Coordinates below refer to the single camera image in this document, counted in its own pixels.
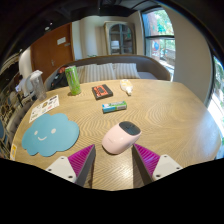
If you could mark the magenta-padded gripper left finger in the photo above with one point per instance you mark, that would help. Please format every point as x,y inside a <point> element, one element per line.
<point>62,167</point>

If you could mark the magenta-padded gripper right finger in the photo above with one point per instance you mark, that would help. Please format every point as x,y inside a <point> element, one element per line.
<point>166,165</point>

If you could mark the green drink can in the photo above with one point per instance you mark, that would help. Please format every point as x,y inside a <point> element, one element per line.
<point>73,81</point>

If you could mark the yellow code sticker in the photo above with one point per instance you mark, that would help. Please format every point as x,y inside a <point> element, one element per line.
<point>13,152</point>

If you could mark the striped cushion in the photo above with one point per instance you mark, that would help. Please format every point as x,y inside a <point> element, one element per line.
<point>88,73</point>
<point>126,70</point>
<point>106,71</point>

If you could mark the black backpack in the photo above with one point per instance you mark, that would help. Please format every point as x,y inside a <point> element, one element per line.
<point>58,80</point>

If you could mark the black box with orange print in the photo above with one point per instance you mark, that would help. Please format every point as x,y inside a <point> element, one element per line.
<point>102,91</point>

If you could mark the clear plastic shaker bottle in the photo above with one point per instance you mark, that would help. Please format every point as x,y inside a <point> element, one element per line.
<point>38,86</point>

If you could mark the green and blue gum pack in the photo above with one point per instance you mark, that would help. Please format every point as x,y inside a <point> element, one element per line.
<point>114,107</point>

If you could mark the blue cloud-shaped mouse pad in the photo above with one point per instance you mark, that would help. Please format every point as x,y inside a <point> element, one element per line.
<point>50,135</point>

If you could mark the glass-door cabinet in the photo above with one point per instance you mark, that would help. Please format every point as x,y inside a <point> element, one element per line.
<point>120,38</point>

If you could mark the brown wooden door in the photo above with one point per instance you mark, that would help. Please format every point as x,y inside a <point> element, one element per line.
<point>50,53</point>

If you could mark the white sticker sheet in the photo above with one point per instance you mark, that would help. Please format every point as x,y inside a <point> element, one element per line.
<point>43,108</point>

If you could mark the grey curved sofa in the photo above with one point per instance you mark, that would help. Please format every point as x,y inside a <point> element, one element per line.
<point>150,66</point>

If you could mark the small cream squeeze bottle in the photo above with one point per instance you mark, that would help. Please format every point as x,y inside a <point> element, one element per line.
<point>126,86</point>

